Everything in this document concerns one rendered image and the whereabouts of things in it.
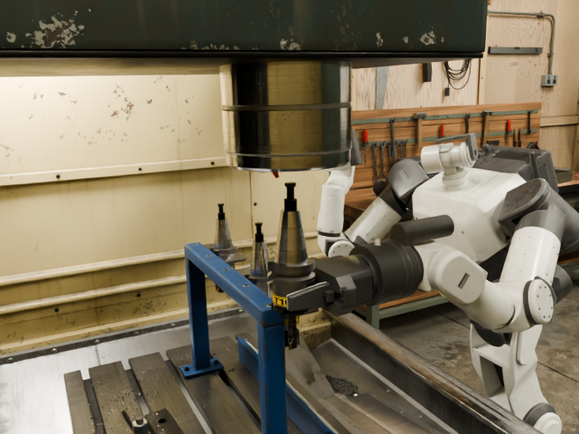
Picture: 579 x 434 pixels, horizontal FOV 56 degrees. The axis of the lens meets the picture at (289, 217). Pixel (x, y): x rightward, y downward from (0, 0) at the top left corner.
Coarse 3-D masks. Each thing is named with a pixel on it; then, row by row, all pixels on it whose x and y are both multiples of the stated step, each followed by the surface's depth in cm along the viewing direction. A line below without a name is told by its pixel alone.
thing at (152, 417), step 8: (152, 416) 107; (160, 416) 107; (168, 416) 106; (152, 424) 104; (160, 424) 104; (168, 424) 104; (176, 424) 104; (152, 432) 104; (160, 432) 101; (168, 432) 101; (176, 432) 101
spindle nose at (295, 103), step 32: (256, 64) 59; (288, 64) 59; (320, 64) 59; (224, 96) 64; (256, 96) 60; (288, 96) 59; (320, 96) 60; (224, 128) 65; (256, 128) 61; (288, 128) 60; (320, 128) 61; (256, 160) 62; (288, 160) 61; (320, 160) 62
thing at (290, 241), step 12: (288, 216) 69; (300, 216) 70; (288, 228) 70; (300, 228) 70; (288, 240) 70; (300, 240) 70; (276, 252) 71; (288, 252) 70; (300, 252) 70; (288, 264) 70
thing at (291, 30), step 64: (0, 0) 42; (64, 0) 44; (128, 0) 46; (192, 0) 48; (256, 0) 50; (320, 0) 53; (384, 0) 56; (448, 0) 60; (0, 64) 50; (64, 64) 53; (128, 64) 56; (192, 64) 59; (384, 64) 73
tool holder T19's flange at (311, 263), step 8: (272, 264) 72; (280, 264) 70; (296, 264) 70; (304, 264) 70; (312, 264) 70; (272, 272) 72; (280, 272) 69; (288, 272) 69; (296, 272) 69; (304, 272) 70; (312, 272) 72; (280, 280) 70; (288, 280) 69; (296, 280) 69; (304, 280) 70; (312, 280) 71
